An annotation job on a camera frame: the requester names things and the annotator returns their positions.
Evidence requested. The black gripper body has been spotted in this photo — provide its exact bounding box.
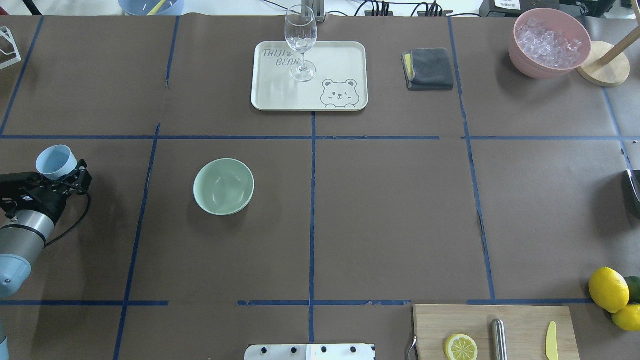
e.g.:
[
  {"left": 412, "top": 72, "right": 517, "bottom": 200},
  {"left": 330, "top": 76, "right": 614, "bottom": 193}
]
[{"left": 19, "top": 173, "right": 92, "bottom": 224}]

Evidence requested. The light blue plastic cup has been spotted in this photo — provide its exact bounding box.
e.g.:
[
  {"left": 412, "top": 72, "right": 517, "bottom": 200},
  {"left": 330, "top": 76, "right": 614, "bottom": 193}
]
[{"left": 35, "top": 145, "right": 78, "bottom": 181}]

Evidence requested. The green ceramic bowl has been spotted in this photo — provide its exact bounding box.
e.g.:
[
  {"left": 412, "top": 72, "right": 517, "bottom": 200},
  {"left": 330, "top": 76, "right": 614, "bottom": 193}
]
[{"left": 193, "top": 158, "right": 255, "bottom": 216}]

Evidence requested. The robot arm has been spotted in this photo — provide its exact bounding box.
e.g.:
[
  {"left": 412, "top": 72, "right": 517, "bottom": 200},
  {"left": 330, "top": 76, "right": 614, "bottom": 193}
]
[{"left": 0, "top": 159, "right": 93, "bottom": 298}]

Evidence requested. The blue bowl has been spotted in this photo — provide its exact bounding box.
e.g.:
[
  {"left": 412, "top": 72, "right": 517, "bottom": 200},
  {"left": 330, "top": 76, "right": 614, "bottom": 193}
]
[{"left": 118, "top": 0, "right": 185, "bottom": 16}]

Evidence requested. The pink bowl of ice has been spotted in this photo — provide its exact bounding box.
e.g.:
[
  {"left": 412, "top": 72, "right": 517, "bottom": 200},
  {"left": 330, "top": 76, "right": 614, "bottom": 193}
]
[{"left": 509, "top": 7, "right": 592, "bottom": 79}]

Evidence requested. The metal ice scoop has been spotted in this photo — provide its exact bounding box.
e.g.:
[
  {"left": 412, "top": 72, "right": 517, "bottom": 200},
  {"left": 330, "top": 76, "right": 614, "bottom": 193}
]
[{"left": 622, "top": 170, "right": 640, "bottom": 208}]

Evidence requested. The yellow plastic fork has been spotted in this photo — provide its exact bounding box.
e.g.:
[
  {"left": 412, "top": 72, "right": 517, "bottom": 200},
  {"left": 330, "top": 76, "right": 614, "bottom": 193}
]
[{"left": 146, "top": 0, "right": 166, "bottom": 16}]

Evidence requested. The clear wine glass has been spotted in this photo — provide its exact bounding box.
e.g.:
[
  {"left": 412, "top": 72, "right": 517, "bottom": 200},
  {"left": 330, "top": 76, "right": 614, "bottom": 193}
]
[{"left": 284, "top": 4, "right": 318, "bottom": 83}]

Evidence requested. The cream bear tray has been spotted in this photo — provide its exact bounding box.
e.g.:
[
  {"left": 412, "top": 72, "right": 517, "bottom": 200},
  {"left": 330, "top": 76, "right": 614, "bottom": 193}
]
[{"left": 251, "top": 41, "right": 369, "bottom": 111}]

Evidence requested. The black power strip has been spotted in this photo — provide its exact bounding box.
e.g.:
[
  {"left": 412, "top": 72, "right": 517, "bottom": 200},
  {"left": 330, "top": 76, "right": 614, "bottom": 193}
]
[{"left": 356, "top": 0, "right": 454, "bottom": 18}]

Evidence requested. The grey folded cloth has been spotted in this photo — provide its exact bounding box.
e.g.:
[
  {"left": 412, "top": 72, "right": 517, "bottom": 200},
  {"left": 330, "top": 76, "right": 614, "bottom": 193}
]
[{"left": 401, "top": 48, "right": 454, "bottom": 91}]

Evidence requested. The half lemon slice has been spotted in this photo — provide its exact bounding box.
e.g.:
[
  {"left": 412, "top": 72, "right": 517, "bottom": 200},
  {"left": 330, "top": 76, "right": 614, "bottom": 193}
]
[{"left": 443, "top": 333, "right": 479, "bottom": 360}]

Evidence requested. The wooden cutting board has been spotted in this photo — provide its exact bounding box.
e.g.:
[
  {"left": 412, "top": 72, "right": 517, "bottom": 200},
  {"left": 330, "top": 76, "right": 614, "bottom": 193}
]
[{"left": 413, "top": 304, "right": 581, "bottom": 360}]

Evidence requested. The yellow plastic knife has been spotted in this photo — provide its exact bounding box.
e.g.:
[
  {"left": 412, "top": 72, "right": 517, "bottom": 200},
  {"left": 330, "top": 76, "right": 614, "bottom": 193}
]
[{"left": 545, "top": 321, "right": 559, "bottom": 360}]

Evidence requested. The yellow lemon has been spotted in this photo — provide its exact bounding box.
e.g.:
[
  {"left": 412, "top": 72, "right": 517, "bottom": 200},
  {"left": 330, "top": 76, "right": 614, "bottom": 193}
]
[
  {"left": 611, "top": 304, "right": 640, "bottom": 332},
  {"left": 588, "top": 266, "right": 630, "bottom": 314}
]

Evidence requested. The green lime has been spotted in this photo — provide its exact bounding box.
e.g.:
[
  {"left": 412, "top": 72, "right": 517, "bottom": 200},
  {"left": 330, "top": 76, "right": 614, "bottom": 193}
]
[{"left": 624, "top": 276, "right": 640, "bottom": 304}]

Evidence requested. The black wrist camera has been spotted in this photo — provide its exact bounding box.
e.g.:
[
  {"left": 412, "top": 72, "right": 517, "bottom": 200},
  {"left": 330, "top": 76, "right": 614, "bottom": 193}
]
[{"left": 0, "top": 172, "right": 41, "bottom": 219}]

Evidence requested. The white wire cup rack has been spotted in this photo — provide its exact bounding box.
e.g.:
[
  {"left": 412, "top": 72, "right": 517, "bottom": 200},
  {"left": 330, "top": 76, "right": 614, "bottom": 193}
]
[{"left": 0, "top": 26, "right": 22, "bottom": 70}]

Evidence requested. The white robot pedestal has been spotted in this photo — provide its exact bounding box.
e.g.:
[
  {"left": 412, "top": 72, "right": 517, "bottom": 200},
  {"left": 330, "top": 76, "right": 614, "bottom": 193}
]
[{"left": 244, "top": 342, "right": 377, "bottom": 360}]

